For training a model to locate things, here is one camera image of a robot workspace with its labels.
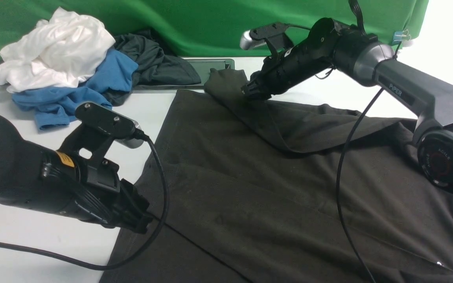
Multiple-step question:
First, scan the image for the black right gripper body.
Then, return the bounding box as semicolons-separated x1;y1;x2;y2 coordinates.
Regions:
241;39;335;100

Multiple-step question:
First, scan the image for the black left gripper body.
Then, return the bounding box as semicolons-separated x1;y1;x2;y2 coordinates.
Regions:
58;124;152;233

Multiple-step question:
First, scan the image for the dark gray long-sleeve top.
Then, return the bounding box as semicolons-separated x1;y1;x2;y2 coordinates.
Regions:
101;70;453;283

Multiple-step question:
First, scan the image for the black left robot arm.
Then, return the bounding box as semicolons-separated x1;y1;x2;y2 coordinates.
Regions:
0;116;152;233

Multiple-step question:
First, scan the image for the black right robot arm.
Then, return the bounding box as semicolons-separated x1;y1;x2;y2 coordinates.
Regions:
239;18;453;195

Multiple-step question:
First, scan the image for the green backdrop cloth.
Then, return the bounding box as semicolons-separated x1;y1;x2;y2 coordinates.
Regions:
0;0;429;77

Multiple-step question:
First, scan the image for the blue crumpled garment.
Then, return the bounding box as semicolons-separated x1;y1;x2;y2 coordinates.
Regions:
11;49;138;130

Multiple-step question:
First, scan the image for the blue binder clip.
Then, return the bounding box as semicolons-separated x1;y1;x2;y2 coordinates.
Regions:
391;29;411;45

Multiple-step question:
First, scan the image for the dark teal crumpled garment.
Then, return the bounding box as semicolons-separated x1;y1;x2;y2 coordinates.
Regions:
113;28;201;88

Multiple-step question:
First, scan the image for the white crumpled garment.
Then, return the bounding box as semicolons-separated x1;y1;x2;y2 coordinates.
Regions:
0;8;115;93

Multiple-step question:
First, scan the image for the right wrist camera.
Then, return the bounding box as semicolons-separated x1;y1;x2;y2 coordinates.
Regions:
239;22;294;53

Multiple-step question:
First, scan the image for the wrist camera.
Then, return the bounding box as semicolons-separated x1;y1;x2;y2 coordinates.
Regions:
239;22;294;53
74;101;144;149

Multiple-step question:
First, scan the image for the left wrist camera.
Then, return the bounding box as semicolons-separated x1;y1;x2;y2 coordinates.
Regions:
74;101;144;149

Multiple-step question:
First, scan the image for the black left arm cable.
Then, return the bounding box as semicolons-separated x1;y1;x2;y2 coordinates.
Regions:
0;132;170;271

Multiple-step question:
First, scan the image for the metal table cable hatch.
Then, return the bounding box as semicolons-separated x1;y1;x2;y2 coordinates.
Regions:
134;58;236;91

